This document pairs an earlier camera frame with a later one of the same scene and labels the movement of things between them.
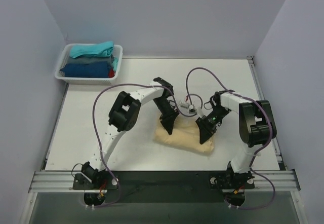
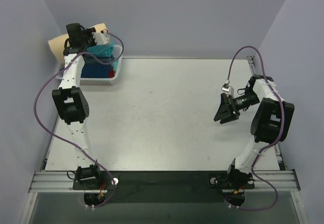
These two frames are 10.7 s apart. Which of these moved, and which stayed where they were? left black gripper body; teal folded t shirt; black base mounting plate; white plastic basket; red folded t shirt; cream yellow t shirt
Moved: left black gripper body; cream yellow t shirt
Stayed: teal folded t shirt; white plastic basket; red folded t shirt; black base mounting plate
